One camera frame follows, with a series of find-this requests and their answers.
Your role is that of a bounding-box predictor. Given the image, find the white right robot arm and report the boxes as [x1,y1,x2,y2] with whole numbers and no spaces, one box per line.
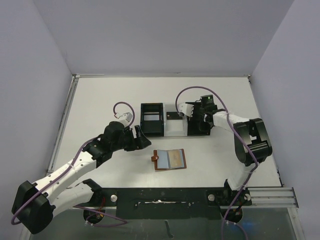
[188,95,273,205]

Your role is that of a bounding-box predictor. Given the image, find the silver card in tray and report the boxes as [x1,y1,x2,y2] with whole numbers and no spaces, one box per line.
[143,114,161,121]

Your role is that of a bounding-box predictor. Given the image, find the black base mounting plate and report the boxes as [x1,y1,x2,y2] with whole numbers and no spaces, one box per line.
[80,187,252,220]

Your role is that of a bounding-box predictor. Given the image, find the black white card sorting tray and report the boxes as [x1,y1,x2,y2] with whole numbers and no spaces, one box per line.
[139,101,213,138]

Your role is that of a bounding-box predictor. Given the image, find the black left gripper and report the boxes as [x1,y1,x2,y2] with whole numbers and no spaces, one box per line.
[111,125,151,152]

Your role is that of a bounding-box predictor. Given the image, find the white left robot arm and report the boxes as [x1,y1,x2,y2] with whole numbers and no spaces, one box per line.
[10,121,152,234]

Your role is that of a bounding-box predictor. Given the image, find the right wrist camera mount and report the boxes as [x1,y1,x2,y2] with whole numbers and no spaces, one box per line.
[178,103,194,118]

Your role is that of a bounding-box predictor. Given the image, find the brown leather card holder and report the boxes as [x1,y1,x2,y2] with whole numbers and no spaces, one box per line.
[151,148,187,171]

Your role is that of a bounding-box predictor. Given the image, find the aluminium frame rail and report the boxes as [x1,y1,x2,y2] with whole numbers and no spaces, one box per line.
[248,187,299,208]

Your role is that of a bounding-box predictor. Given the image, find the black card in tray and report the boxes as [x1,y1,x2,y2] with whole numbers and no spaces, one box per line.
[166,111,182,120]

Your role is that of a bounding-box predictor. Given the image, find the gold credit card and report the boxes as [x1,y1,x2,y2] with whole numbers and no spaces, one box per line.
[168,149,184,169]

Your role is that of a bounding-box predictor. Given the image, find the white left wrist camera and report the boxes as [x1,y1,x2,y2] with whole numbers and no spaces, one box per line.
[115,112,134,127]

